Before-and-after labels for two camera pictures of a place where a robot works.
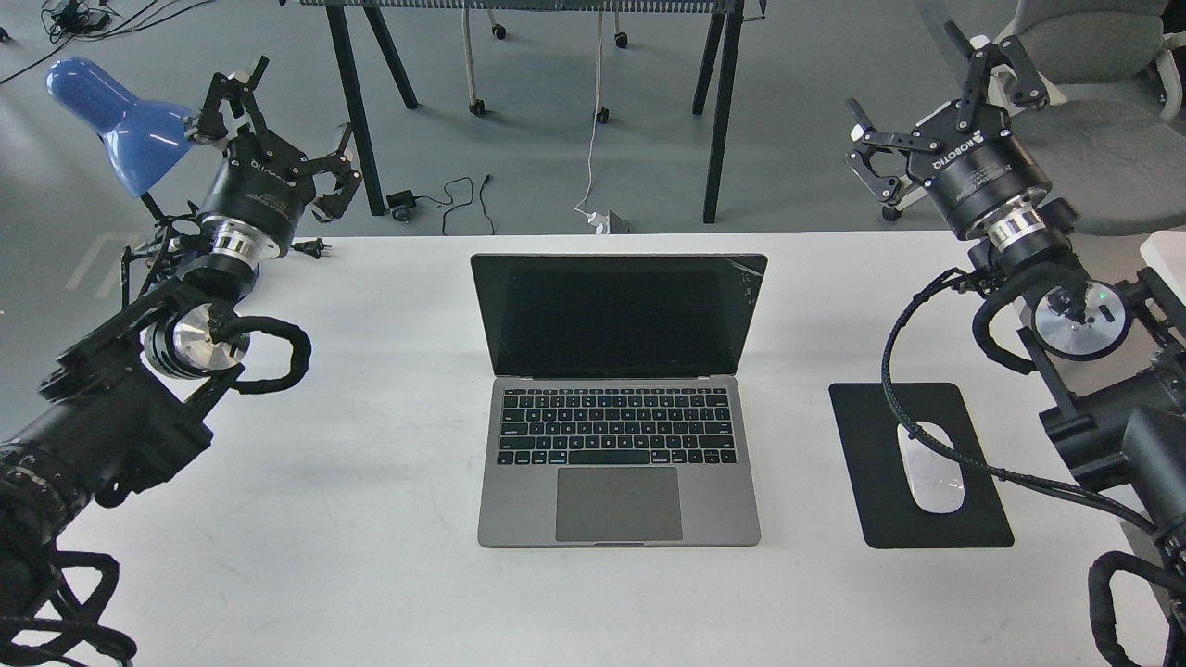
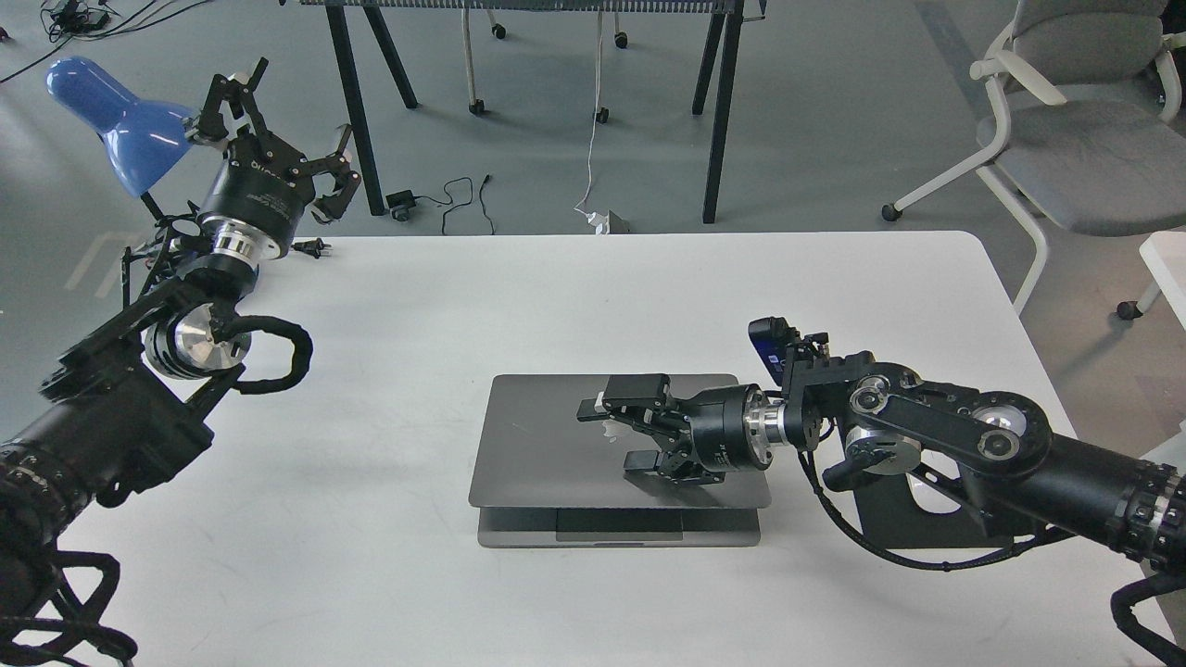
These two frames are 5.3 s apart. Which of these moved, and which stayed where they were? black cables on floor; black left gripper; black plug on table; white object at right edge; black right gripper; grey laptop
Moved: grey laptop; black right gripper
Stayed: black plug on table; white object at right edge; black left gripper; black cables on floor
